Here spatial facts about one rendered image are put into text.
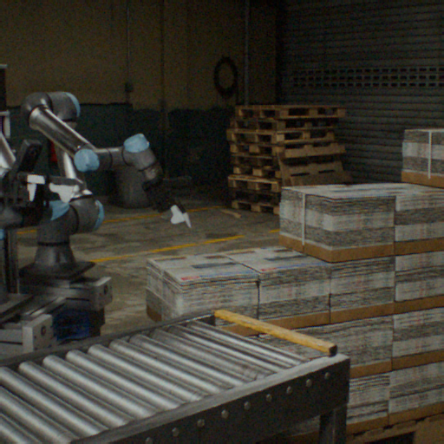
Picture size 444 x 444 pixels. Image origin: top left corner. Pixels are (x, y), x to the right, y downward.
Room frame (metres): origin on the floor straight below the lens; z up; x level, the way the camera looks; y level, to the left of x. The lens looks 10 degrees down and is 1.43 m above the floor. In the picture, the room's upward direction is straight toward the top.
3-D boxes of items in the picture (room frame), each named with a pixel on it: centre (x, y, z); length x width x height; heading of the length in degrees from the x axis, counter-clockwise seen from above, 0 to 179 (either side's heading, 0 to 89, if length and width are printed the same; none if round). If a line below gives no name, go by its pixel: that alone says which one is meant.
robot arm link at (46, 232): (2.66, 0.59, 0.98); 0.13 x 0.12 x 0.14; 140
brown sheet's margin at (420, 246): (2.99, -0.72, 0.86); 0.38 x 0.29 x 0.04; 23
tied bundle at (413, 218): (2.99, -0.72, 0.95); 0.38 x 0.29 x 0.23; 23
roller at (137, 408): (1.59, 0.27, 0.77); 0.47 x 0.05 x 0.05; 41
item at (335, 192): (2.87, -0.45, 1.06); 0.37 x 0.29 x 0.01; 26
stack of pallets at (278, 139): (9.61, -0.85, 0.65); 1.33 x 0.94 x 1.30; 135
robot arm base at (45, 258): (2.65, 0.60, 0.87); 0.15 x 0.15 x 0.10
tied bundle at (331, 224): (2.87, -0.45, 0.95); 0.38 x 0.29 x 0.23; 26
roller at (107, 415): (1.55, 0.32, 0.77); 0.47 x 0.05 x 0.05; 41
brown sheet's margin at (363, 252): (2.87, -0.45, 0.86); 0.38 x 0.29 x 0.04; 26
